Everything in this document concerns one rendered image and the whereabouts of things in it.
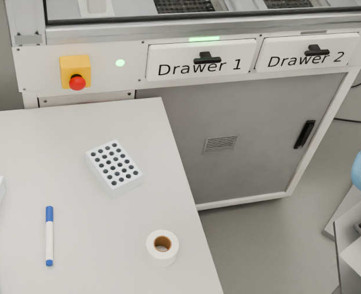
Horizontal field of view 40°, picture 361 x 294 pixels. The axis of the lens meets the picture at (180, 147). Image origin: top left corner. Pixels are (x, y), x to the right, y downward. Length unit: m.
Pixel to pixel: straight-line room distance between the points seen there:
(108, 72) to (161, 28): 0.18
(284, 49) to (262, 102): 0.25
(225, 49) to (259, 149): 0.56
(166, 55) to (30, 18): 0.34
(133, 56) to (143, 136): 0.21
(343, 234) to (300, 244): 0.88
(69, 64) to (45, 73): 0.08
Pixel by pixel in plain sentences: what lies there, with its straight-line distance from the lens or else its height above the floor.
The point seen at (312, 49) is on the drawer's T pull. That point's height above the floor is 0.91.
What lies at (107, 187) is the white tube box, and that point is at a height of 0.78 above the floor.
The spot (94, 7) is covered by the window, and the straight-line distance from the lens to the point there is 1.18.
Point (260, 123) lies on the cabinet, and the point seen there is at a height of 0.56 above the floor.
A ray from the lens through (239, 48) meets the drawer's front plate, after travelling 1.32.
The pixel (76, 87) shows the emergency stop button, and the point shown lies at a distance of 1.21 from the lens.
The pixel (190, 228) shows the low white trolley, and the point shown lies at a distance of 1.11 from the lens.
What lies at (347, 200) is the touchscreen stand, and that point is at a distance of 2.26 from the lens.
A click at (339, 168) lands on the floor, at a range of 2.40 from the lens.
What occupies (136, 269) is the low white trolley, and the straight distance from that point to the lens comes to 1.06.
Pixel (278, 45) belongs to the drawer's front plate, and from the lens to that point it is 1.37.
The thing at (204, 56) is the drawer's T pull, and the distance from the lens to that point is 1.27.
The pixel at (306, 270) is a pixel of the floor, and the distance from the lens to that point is 2.05.
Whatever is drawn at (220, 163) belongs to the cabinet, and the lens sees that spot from 1.76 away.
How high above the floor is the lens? 1.71
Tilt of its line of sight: 50 degrees down
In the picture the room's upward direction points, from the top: 12 degrees clockwise
